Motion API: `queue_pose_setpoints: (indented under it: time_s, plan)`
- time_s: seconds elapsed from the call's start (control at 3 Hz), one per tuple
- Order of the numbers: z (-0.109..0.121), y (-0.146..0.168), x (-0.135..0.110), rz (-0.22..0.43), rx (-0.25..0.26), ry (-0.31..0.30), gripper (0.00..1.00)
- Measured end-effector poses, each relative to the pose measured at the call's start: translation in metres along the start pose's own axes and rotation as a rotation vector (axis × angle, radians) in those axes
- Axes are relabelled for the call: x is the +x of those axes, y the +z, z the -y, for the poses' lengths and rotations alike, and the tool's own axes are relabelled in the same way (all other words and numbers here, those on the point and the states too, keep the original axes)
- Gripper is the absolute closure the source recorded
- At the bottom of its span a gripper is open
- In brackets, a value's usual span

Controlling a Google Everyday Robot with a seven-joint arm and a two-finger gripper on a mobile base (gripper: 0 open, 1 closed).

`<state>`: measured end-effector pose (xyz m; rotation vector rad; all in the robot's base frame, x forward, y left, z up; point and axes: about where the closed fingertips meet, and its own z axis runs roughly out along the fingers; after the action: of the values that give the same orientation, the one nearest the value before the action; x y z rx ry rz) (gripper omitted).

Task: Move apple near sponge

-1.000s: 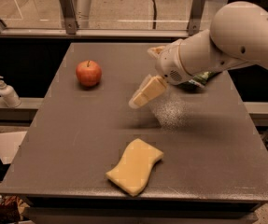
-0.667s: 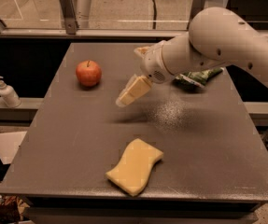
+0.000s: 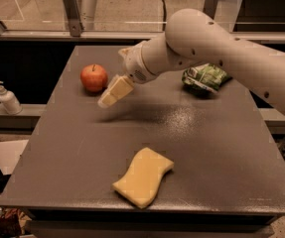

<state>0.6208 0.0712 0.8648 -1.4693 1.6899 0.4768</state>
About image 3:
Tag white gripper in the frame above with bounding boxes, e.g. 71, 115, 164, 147
98, 41, 157, 108

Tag red apple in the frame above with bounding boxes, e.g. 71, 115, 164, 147
80, 63, 108, 92

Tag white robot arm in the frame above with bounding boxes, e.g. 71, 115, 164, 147
98, 9, 285, 115

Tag yellow sponge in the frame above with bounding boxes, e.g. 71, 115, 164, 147
112, 148, 174, 209

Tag green chip bag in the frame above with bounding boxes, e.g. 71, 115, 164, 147
182, 63, 231, 93

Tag white pipe behind glass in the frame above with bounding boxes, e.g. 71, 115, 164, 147
52, 0, 98, 31

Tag white pump bottle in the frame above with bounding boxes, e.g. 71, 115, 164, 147
0, 80, 22, 115

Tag grey metal bracket right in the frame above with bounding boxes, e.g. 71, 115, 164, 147
203, 0, 218, 19

